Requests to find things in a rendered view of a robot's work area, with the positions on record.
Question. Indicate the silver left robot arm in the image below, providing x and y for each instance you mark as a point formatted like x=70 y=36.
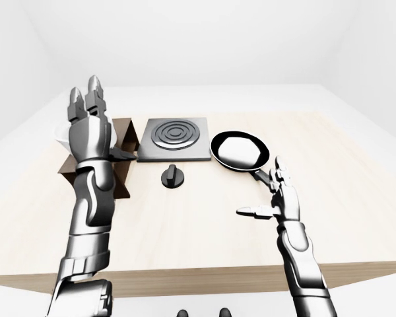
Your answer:
x=94 y=211

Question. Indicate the flat dark stove plate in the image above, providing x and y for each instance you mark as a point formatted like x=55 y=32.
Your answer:
x=175 y=138

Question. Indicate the round black knob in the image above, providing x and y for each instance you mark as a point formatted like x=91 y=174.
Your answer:
x=173 y=178

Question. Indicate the black frying pan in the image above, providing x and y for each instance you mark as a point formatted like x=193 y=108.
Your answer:
x=239 y=150

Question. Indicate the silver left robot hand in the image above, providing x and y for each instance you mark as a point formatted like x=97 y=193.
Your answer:
x=87 y=138

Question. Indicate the small dark rounded shape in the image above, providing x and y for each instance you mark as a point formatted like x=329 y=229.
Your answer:
x=182 y=313
x=225 y=312

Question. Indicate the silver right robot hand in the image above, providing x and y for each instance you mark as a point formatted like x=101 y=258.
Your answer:
x=287 y=201

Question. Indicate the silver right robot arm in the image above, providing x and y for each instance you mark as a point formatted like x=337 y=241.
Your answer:
x=302 y=264

